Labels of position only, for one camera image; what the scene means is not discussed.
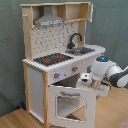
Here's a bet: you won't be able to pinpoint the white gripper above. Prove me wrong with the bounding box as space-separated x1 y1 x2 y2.
76 73 110 97

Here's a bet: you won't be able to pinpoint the white oven door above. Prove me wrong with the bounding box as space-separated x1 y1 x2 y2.
49 86 96 128

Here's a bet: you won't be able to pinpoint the white wooden toy kitchen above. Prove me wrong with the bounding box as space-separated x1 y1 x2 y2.
22 2 105 127

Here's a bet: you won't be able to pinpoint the right grey stove knob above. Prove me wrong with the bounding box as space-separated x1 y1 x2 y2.
72 66 78 72

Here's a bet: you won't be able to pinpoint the grey stove knob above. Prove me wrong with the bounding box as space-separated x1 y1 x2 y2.
72 66 78 72
54 73 60 79

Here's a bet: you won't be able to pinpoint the left grey stove knob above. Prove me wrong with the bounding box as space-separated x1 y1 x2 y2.
54 73 60 79

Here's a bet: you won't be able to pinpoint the grey toy sink basin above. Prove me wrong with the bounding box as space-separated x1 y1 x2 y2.
65 47 95 55

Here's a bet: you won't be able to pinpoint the black toy faucet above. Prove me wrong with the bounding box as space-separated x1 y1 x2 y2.
67 33 83 49

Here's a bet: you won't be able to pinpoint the black stovetop red burners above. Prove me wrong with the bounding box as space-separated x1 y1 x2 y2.
34 53 71 66

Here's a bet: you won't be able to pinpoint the white microwave door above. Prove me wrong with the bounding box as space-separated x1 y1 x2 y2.
88 3 94 22

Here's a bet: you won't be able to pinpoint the grey range hood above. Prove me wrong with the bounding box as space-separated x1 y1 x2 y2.
35 5 64 27

